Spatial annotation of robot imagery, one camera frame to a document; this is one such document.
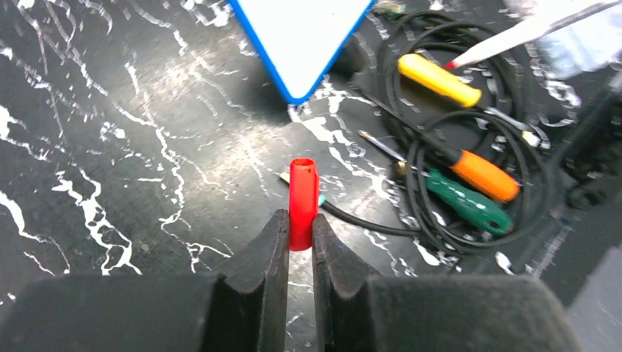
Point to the red capped whiteboard marker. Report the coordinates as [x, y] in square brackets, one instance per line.
[528, 30]

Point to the yellow handled screwdriver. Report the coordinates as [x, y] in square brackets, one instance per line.
[443, 83]

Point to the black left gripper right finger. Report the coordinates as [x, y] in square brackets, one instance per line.
[359, 309]

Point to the clear plastic screw box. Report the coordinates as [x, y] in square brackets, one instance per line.
[585, 46]

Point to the red marker cap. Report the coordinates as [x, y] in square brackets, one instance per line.
[303, 202]

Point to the green handled screwdriver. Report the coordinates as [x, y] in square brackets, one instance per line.
[474, 206]

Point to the orange handled screwdriver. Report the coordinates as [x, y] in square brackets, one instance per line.
[475, 170]

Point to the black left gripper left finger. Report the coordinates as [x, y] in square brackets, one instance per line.
[238, 306]

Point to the blue framed whiteboard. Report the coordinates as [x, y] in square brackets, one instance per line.
[299, 41]

